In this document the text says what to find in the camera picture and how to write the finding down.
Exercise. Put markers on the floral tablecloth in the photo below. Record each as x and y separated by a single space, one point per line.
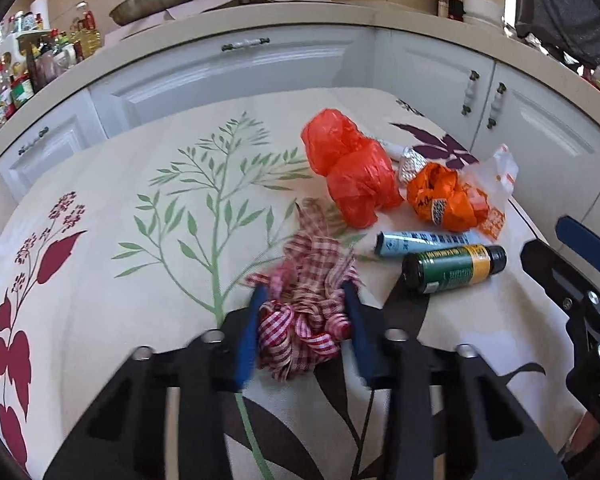
147 239

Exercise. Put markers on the cabinet door handle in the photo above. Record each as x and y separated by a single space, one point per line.
496 106
470 92

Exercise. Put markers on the orange plastic bag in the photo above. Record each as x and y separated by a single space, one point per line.
440 196

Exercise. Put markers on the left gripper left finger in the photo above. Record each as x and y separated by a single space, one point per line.
122 434

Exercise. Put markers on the white paper towel roll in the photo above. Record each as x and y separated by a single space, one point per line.
40 8

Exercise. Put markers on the person's right hand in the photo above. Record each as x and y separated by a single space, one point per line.
587 430

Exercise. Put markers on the silver foil wrapper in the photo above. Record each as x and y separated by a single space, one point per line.
409 166

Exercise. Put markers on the green yellow bottle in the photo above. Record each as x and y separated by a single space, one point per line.
451 268

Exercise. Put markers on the white stacked bowls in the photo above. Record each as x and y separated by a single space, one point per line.
484 13

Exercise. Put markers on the white green-print tube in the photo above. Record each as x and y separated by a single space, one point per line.
394 151

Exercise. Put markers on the red plastic bag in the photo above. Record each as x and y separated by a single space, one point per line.
359 174

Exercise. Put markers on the left cabinet door handle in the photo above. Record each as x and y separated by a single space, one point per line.
470 92

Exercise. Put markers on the pink stove cover cloth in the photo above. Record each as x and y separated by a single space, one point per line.
181 12

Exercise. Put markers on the white condiment rack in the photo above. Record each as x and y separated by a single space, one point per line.
27 65

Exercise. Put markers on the right cabinet door handle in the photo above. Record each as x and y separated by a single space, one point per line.
496 106

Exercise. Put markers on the light blue tube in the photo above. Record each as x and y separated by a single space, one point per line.
395 244

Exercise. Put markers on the cooking oil bottle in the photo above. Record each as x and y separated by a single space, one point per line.
87 32

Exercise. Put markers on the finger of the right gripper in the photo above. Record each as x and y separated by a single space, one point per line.
580 239
564 284

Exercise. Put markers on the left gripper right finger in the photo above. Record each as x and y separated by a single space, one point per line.
445 408

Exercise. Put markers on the small drawer handle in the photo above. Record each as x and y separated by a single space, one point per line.
34 140

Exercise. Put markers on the clear orange-print plastic bag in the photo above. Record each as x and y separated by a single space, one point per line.
489 185

